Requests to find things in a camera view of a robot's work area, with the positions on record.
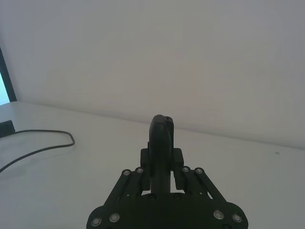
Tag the small black block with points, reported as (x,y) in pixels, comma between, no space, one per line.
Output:
(6,128)

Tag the white table cloth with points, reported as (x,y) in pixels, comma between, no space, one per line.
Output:
(238,181)

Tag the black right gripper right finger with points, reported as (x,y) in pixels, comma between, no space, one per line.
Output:
(190,181)

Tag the dark upright post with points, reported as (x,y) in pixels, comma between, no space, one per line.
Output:
(9,78)

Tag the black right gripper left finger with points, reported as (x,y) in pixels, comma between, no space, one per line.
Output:
(158,143)

